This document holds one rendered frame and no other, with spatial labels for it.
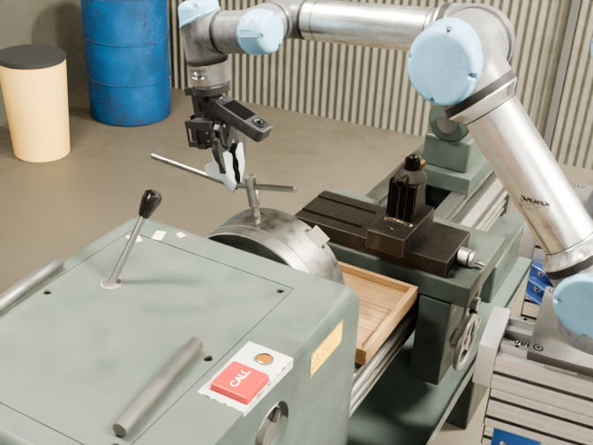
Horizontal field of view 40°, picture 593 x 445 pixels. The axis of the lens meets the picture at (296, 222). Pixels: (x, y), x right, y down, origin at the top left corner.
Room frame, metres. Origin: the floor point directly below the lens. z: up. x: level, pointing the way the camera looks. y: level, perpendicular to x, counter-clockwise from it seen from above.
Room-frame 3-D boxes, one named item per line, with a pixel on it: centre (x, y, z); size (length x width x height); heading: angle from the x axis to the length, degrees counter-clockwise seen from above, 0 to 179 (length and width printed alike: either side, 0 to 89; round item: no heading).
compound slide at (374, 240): (1.82, -0.27, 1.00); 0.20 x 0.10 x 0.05; 152
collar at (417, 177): (1.84, -0.28, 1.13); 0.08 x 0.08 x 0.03
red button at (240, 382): (0.88, 0.07, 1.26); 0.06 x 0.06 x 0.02; 62
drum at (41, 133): (4.27, 1.48, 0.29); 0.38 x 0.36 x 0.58; 68
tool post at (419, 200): (1.84, -0.27, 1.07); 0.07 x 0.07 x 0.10; 62
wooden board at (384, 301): (1.63, -0.08, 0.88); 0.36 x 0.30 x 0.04; 62
